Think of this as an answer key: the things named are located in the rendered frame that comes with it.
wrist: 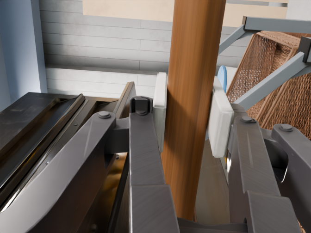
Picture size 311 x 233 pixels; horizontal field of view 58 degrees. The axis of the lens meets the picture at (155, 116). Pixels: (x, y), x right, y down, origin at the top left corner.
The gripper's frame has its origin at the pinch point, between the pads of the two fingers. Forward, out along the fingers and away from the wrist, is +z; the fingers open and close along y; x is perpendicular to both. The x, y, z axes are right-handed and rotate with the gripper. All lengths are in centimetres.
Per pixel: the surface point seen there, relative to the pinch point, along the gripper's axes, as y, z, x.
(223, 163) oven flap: 24, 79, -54
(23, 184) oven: -50, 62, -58
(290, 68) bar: 21.7, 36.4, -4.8
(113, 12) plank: -70, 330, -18
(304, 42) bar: 23.5, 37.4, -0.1
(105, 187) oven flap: -19, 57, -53
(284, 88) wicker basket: 43, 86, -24
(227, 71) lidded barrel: 64, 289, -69
